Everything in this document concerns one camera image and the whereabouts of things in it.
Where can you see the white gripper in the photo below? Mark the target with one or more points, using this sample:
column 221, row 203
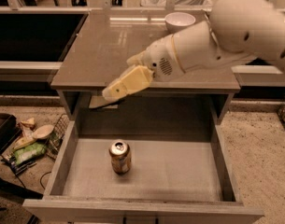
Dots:
column 158, row 57

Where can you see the orange soda can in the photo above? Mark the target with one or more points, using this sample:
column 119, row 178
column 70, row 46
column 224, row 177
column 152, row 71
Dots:
column 121, row 159

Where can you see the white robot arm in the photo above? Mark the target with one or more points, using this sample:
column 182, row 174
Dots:
column 235, row 31

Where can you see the grey cabinet with glossy top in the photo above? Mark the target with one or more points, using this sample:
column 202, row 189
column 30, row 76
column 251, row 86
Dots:
column 187, row 108

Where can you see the open grey top drawer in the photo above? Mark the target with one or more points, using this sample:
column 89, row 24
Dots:
column 181, row 176

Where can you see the white ceramic bowl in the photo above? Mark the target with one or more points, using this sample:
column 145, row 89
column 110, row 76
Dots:
column 178, row 21

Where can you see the small white dish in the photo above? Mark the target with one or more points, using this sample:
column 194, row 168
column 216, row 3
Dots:
column 43, row 132

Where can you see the green snack bag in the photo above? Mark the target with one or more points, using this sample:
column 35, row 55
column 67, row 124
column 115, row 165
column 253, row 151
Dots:
column 27, row 153

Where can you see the black box on floor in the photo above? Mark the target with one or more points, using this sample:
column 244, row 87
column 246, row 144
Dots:
column 9, row 130

